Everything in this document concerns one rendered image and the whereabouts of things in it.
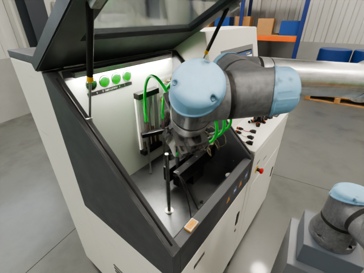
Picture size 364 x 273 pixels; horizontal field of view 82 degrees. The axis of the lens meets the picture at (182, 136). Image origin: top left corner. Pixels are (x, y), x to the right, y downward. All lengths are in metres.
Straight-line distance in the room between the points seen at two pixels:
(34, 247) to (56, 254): 0.22
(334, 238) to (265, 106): 0.70
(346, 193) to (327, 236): 0.18
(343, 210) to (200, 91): 0.70
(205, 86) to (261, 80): 0.09
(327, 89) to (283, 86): 0.22
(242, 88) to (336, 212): 0.66
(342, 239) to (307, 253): 0.13
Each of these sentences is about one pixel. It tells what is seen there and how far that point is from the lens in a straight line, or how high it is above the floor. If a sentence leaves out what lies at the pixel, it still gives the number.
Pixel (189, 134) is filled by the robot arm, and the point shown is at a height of 1.43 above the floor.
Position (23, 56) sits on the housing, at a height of 1.49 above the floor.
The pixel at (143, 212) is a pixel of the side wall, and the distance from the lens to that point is 0.74.
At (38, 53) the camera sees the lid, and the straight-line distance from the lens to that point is 0.81.
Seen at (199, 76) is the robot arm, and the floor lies 1.55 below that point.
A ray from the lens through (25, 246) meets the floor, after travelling 2.30.
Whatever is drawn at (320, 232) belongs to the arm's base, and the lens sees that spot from 0.98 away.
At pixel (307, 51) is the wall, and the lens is 7.20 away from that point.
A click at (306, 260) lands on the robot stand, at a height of 0.82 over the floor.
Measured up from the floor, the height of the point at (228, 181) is 0.95.
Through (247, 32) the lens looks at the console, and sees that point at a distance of 1.65.
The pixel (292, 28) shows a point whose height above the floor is 1.37.
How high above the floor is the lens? 1.62
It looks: 30 degrees down
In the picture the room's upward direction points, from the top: straight up
